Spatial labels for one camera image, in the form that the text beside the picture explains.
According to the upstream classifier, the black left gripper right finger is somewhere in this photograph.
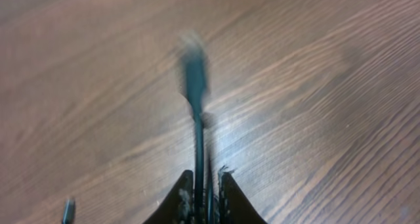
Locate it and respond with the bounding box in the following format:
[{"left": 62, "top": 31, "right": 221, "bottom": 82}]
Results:
[{"left": 218, "top": 166, "right": 266, "bottom": 224}]

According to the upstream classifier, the black USB cable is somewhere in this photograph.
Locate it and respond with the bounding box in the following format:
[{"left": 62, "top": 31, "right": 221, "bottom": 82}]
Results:
[{"left": 178, "top": 33, "right": 216, "bottom": 224}]

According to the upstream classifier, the black cable silver plug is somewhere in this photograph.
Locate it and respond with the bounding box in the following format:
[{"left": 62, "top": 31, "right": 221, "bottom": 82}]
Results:
[{"left": 61, "top": 198, "right": 76, "bottom": 224}]

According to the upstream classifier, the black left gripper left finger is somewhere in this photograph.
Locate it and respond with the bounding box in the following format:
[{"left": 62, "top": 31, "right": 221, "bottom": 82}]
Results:
[{"left": 144, "top": 170, "right": 194, "bottom": 224}]

